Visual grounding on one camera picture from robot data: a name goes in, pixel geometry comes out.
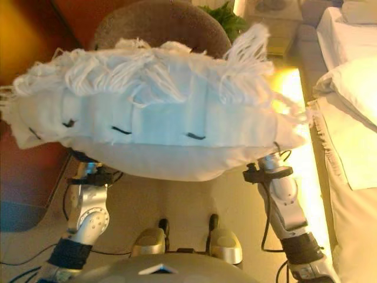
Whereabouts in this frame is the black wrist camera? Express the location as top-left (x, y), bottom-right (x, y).
top-left (66, 167), bottom-right (117, 186)
top-left (242, 162), bottom-right (294, 183)

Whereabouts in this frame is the dark right robot hand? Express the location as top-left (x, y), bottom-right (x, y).
top-left (257, 154), bottom-right (283, 172)

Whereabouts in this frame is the grey fabric tub armchair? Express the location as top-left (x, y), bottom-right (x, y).
top-left (90, 0), bottom-right (233, 60)

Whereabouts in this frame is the beige wooden nightstand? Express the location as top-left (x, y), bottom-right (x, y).
top-left (244, 0), bottom-right (304, 57)

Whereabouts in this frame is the grey robot torso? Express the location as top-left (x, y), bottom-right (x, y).
top-left (63, 255), bottom-right (260, 283)

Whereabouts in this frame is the white bed sheet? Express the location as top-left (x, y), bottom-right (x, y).
top-left (316, 5), bottom-right (377, 68)

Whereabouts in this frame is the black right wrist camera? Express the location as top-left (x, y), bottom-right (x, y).
top-left (242, 162), bottom-right (294, 183)

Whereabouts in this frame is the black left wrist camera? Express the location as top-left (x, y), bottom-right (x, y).
top-left (66, 167), bottom-right (117, 186)

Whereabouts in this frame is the silver left robot leg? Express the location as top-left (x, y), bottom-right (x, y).
top-left (130, 218), bottom-right (171, 257)

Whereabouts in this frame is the beige upholstered bed frame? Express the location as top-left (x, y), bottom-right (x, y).
top-left (294, 23), bottom-right (323, 92)

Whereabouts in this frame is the green leafy potted plant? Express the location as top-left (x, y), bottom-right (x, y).
top-left (197, 1), bottom-right (250, 42)

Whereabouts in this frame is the cream fringed throw blanket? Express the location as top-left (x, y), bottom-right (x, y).
top-left (307, 97), bottom-right (377, 283)

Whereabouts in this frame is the white bed pillow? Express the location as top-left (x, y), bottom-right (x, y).
top-left (341, 0), bottom-right (377, 24)

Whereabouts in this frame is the black looped cable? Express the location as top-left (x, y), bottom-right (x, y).
top-left (260, 179), bottom-right (285, 254)

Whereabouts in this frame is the white folded duvet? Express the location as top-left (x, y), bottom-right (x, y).
top-left (312, 57), bottom-right (377, 133)

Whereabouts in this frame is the dark left robot hand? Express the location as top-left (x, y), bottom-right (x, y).
top-left (70, 149), bottom-right (100, 177)

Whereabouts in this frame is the white fringed square cushion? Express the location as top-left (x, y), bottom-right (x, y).
top-left (0, 22), bottom-right (318, 182)

